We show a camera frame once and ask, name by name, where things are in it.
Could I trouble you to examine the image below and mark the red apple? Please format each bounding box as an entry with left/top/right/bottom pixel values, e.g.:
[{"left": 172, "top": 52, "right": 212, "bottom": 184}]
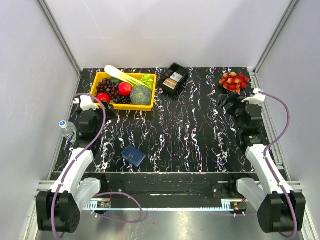
[
  {"left": 118, "top": 82, "right": 133, "bottom": 97},
  {"left": 96, "top": 92, "right": 111, "bottom": 103}
]

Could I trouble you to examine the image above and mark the yellow plastic bin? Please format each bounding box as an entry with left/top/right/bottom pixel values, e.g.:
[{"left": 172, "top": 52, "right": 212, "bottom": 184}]
[{"left": 90, "top": 72, "right": 157, "bottom": 112}]

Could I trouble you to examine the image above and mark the gold cards stack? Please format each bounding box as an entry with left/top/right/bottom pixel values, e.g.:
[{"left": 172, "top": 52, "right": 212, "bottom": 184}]
[{"left": 162, "top": 78, "right": 178, "bottom": 90}]

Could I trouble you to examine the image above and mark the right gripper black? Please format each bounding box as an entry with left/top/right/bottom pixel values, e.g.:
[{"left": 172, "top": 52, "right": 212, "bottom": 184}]
[{"left": 217, "top": 91, "right": 249, "bottom": 132}]

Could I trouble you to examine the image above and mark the red apple lower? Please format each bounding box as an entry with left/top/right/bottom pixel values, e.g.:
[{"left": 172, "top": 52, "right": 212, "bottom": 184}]
[{"left": 96, "top": 92, "right": 111, "bottom": 103}]

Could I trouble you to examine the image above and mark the blue card holder wallet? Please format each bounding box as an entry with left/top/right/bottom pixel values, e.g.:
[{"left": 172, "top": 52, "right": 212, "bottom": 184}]
[{"left": 121, "top": 144, "right": 146, "bottom": 168}]

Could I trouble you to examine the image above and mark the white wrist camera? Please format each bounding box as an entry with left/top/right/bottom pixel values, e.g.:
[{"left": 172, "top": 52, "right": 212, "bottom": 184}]
[
  {"left": 73, "top": 95, "right": 99, "bottom": 111},
  {"left": 241, "top": 88, "right": 266, "bottom": 105}
]

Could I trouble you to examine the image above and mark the green lettuce leaf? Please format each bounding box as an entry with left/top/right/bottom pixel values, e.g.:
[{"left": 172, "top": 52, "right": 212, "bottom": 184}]
[{"left": 140, "top": 74, "right": 154, "bottom": 91}]

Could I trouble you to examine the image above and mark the dark blue grape bunch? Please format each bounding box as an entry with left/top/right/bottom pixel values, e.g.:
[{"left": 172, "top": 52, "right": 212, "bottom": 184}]
[{"left": 113, "top": 95, "right": 132, "bottom": 105}]

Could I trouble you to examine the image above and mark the red apple upper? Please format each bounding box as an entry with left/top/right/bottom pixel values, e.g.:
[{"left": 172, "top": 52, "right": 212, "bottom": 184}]
[{"left": 118, "top": 82, "right": 133, "bottom": 97}]

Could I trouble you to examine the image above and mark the black card tray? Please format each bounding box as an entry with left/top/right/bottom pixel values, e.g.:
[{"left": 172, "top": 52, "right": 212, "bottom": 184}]
[{"left": 157, "top": 62, "right": 189, "bottom": 96}]

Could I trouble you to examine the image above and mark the green cantaloupe melon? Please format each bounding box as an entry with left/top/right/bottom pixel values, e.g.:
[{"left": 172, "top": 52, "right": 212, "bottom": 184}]
[{"left": 130, "top": 85, "right": 152, "bottom": 106}]

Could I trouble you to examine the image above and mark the clear water bottle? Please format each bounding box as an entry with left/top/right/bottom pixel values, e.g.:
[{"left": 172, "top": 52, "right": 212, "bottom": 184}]
[{"left": 59, "top": 120, "right": 77, "bottom": 145}]

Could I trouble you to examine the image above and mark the green avocado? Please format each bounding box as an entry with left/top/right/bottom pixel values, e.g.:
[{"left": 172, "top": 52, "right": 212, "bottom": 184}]
[{"left": 110, "top": 77, "right": 122, "bottom": 85}]

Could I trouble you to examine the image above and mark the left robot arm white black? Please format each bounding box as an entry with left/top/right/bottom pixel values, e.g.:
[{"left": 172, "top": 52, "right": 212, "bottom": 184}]
[{"left": 35, "top": 95, "right": 116, "bottom": 234}]

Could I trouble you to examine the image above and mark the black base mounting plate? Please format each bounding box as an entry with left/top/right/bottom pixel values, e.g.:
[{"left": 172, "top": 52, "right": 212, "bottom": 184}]
[{"left": 85, "top": 172, "right": 258, "bottom": 210}]

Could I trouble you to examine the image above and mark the red lychee bunch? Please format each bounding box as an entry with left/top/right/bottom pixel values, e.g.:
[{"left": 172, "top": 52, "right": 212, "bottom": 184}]
[{"left": 219, "top": 71, "right": 250, "bottom": 94}]

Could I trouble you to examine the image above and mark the purple grape bunch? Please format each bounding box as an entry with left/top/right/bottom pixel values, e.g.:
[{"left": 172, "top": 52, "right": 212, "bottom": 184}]
[{"left": 95, "top": 78, "right": 120, "bottom": 100}]

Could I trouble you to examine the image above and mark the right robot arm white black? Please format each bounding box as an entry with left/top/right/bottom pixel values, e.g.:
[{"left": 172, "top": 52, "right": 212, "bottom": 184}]
[{"left": 218, "top": 88, "right": 306, "bottom": 239}]

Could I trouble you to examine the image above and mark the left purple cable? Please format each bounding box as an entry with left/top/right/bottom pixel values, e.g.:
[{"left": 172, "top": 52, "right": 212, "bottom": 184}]
[{"left": 50, "top": 92, "right": 144, "bottom": 239}]

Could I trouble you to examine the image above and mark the white daikon radish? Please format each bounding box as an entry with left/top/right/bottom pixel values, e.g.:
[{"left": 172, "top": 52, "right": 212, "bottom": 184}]
[{"left": 104, "top": 65, "right": 145, "bottom": 87}]

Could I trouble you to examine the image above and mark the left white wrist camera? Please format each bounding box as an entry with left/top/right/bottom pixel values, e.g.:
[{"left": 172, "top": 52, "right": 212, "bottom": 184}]
[{"left": 73, "top": 95, "right": 99, "bottom": 111}]

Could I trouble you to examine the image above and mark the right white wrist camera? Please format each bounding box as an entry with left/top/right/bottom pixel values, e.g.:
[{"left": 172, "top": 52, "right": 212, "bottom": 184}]
[{"left": 241, "top": 88, "right": 266, "bottom": 105}]

